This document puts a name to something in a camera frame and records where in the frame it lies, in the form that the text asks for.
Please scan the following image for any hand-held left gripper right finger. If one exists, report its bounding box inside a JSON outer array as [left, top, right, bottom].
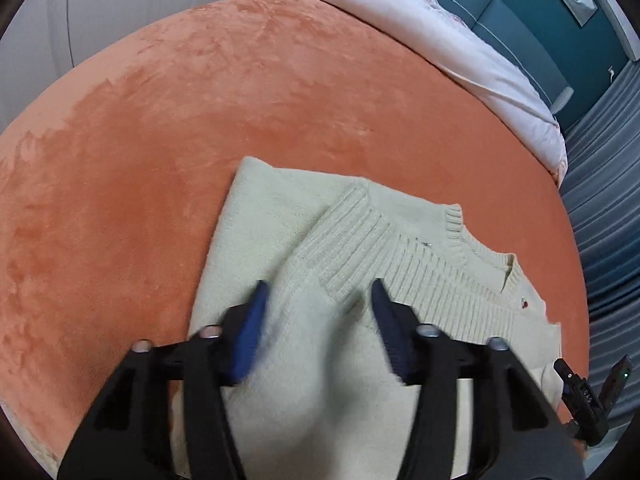
[[370, 278, 586, 480]]

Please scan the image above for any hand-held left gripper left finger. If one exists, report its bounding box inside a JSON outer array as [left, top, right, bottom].
[[57, 280, 271, 480]]

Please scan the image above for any cream knit sweater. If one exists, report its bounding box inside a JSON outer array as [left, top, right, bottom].
[[169, 156, 564, 480]]

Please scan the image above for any orange plush blanket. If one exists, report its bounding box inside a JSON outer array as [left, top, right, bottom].
[[0, 0, 590, 478]]

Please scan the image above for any teal padded headboard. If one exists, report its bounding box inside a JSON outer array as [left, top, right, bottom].
[[370, 0, 632, 131]]

